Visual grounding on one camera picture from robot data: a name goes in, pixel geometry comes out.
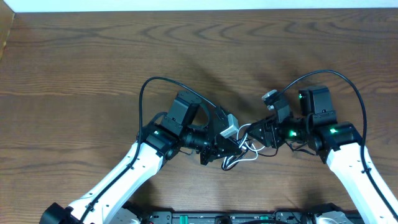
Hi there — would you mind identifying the black usb cable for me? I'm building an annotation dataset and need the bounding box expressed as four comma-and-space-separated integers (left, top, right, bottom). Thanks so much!
221, 133, 318, 172

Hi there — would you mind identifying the white usb cable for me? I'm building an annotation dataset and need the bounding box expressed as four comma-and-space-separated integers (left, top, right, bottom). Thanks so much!
222, 123, 266, 170

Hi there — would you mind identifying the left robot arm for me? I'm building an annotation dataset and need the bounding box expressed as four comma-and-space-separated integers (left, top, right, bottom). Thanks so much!
40, 91, 241, 224

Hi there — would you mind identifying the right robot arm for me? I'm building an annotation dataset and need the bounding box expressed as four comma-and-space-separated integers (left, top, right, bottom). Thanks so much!
246, 86, 397, 223

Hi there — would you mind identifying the cardboard panel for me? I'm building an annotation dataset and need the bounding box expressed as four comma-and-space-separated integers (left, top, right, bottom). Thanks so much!
0, 0, 15, 58

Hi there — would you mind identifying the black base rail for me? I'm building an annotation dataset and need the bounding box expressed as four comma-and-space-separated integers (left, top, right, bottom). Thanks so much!
121, 202, 364, 224

